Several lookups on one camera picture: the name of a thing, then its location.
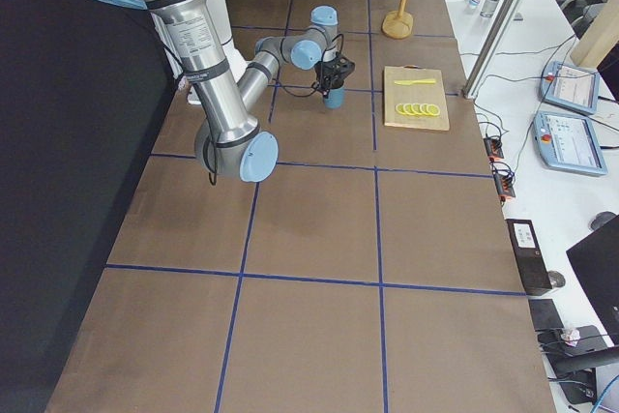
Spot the far blue teach pendant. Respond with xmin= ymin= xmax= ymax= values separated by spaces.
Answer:
xmin=540 ymin=61 xmax=601 ymax=115

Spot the bamboo cutting board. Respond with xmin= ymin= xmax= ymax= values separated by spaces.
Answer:
xmin=383 ymin=67 xmax=450 ymax=132

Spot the near blue teach pendant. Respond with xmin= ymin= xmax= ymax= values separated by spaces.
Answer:
xmin=533 ymin=111 xmax=607 ymax=176

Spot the wooden mug tree rack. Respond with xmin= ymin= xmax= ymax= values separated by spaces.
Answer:
xmin=381 ymin=0 xmax=414 ymax=40

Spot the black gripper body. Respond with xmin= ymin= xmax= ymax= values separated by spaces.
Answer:
xmin=313 ymin=55 xmax=355 ymax=95

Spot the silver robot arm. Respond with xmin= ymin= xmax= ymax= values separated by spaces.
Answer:
xmin=97 ymin=0 xmax=355 ymax=183

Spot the black laptop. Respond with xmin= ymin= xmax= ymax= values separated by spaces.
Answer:
xmin=567 ymin=221 xmax=618 ymax=345

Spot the blue teach pendant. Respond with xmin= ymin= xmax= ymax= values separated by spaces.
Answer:
xmin=533 ymin=111 xmax=607 ymax=176
xmin=540 ymin=61 xmax=601 ymax=115

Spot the orange black power strip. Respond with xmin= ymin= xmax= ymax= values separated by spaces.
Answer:
xmin=484 ymin=136 xmax=504 ymax=162

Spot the black computer mouse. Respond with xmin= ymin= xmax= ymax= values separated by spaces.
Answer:
xmin=589 ymin=211 xmax=617 ymax=231

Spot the middle lemon slice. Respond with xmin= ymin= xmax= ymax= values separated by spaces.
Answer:
xmin=411 ymin=103 xmax=426 ymax=116

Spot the dark green ribbed mug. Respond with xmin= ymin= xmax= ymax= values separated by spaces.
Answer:
xmin=323 ymin=87 xmax=345 ymax=109

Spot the yellow plastic knife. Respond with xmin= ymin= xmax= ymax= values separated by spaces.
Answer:
xmin=393 ymin=78 xmax=436 ymax=86

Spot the black box with label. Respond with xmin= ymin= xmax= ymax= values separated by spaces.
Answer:
xmin=506 ymin=219 xmax=552 ymax=296

